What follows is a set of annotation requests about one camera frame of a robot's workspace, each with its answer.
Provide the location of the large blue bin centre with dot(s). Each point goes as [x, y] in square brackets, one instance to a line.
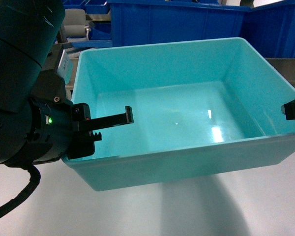
[140, 22]

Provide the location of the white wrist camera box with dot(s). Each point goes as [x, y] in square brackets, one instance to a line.
[64, 66]

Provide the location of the large blue bin right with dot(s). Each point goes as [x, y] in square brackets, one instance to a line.
[270, 29]

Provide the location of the large blue bin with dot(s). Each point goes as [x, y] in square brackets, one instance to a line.
[270, 29]
[140, 22]

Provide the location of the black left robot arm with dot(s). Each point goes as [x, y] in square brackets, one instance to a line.
[28, 29]

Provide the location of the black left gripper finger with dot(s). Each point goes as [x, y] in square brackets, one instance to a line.
[94, 137]
[107, 122]

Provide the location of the teal plastic bin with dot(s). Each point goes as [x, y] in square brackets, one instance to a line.
[199, 107]

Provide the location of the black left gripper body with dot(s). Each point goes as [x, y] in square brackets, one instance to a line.
[56, 131]

